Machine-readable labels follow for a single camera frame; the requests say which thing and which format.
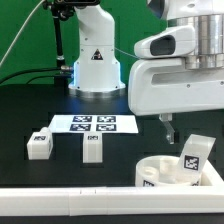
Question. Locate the white marker sheet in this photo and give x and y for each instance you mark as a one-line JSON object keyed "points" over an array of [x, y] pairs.
{"points": [[93, 123]]}

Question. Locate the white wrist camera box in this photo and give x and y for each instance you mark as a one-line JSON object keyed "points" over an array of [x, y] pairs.
{"points": [[173, 42]]}

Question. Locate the white L-shaped barrier wall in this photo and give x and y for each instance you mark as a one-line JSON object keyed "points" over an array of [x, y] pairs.
{"points": [[206, 197]]}

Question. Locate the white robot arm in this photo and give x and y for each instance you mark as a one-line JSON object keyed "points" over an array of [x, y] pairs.
{"points": [[97, 72]]}

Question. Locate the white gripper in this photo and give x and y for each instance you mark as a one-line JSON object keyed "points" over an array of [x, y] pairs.
{"points": [[165, 86]]}

